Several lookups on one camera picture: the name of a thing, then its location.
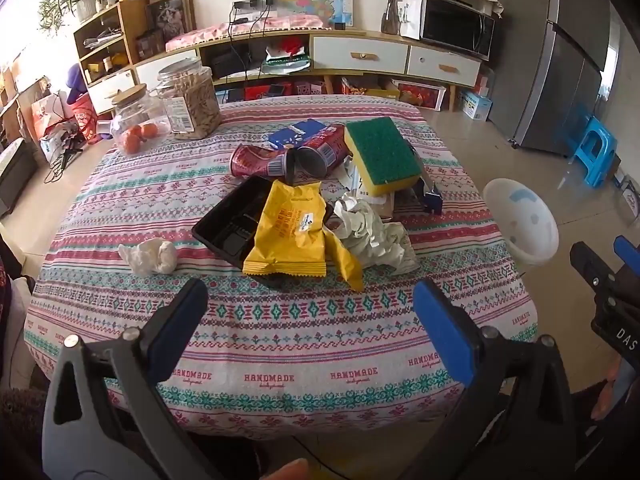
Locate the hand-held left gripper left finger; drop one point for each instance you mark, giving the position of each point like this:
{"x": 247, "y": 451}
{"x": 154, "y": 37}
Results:
{"x": 180, "y": 332}

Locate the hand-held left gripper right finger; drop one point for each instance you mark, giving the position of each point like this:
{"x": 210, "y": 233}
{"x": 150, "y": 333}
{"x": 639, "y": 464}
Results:
{"x": 445, "y": 332}

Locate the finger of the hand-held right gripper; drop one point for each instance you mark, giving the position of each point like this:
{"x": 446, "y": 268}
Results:
{"x": 590, "y": 265}
{"x": 627, "y": 252}

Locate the white tissue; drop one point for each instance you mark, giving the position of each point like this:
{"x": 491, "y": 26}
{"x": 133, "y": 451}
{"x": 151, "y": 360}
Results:
{"x": 150, "y": 257}

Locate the black plastic tray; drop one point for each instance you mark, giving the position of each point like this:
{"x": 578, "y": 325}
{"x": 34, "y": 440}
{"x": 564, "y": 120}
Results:
{"x": 225, "y": 225}

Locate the grey paper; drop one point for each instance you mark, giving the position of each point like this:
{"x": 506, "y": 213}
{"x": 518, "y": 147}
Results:
{"x": 375, "y": 237}

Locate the yellow torn wrapper strip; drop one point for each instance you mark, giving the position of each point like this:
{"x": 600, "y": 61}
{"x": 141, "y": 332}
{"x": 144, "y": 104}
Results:
{"x": 347, "y": 265}

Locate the brown cardboard package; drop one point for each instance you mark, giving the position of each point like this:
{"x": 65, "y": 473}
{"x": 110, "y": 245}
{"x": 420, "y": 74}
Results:
{"x": 385, "y": 207}

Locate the yellow snack packet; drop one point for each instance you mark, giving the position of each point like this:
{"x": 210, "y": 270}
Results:
{"x": 287, "y": 230}

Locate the crushed red can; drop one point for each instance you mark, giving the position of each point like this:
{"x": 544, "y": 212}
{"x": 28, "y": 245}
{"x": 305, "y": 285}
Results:
{"x": 255, "y": 162}

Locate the green yellow sponge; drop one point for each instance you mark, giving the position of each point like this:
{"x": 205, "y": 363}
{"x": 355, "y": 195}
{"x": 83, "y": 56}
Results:
{"x": 382, "y": 152}

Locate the person's right hand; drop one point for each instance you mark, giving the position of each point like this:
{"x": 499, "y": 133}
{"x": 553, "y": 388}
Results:
{"x": 606, "y": 396}

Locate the printed striped tablecloth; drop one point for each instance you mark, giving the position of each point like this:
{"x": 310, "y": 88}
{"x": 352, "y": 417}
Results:
{"x": 280, "y": 350}

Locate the blue plastic stool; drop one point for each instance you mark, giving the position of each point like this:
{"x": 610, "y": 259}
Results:
{"x": 595, "y": 147}

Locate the dark blue carton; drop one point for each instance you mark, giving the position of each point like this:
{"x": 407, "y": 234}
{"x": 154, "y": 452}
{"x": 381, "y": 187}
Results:
{"x": 430, "y": 197}

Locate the person's dark floral clothing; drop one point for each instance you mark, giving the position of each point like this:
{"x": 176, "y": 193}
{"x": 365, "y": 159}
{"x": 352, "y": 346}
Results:
{"x": 7, "y": 295}

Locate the person's brown fuzzy clothing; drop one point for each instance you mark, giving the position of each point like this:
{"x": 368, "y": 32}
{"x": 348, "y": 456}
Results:
{"x": 20, "y": 435}

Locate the white blue cardboard box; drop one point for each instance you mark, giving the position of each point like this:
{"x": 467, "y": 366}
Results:
{"x": 475, "y": 104}

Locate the orange fruit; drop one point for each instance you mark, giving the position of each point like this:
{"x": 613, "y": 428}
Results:
{"x": 132, "y": 140}
{"x": 149, "y": 131}

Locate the grey refrigerator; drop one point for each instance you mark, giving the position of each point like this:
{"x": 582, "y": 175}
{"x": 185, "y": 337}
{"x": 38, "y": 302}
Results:
{"x": 555, "y": 60}

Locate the glass jar with wooden lid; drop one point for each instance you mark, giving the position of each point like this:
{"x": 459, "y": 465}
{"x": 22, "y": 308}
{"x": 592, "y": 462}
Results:
{"x": 137, "y": 110}

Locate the dark grey appliance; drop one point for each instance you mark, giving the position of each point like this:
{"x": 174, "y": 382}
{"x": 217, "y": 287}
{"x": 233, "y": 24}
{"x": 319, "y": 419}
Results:
{"x": 15, "y": 175}

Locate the clear jar of nuts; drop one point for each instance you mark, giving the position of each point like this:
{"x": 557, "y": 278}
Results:
{"x": 192, "y": 102}

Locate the red bag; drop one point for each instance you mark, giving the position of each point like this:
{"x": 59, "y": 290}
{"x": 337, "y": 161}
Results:
{"x": 86, "y": 120}

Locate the red box in white basket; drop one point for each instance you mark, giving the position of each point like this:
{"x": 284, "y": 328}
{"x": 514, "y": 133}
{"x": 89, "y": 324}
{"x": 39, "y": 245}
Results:
{"x": 420, "y": 94}

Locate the black microwave oven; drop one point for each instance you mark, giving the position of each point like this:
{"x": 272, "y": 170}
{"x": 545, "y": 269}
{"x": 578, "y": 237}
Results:
{"x": 452, "y": 27}

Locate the black electronic box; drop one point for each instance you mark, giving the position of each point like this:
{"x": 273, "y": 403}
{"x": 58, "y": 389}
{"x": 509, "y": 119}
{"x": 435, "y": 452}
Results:
{"x": 230, "y": 62}

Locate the long white wooden cabinet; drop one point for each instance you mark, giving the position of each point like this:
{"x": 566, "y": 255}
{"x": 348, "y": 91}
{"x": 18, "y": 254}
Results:
{"x": 380, "y": 55}

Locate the brown cardboard boxes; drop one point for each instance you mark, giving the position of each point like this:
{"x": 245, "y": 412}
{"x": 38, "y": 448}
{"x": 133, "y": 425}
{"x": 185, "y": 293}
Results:
{"x": 20, "y": 95}

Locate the wooden shelf unit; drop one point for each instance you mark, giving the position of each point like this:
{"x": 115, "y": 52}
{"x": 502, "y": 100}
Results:
{"x": 125, "y": 25}

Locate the pink patterned cloth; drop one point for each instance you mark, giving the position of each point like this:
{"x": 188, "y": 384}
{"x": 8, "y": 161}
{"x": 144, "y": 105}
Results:
{"x": 260, "y": 27}

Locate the framed picture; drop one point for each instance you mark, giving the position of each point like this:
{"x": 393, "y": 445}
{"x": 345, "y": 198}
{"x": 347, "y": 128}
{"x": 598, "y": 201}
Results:
{"x": 170, "y": 12}

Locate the white power strip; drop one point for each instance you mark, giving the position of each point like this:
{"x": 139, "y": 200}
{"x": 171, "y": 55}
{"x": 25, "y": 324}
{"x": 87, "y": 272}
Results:
{"x": 252, "y": 5}

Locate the map poster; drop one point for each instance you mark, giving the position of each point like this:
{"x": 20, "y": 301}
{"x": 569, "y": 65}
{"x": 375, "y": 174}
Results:
{"x": 320, "y": 2}

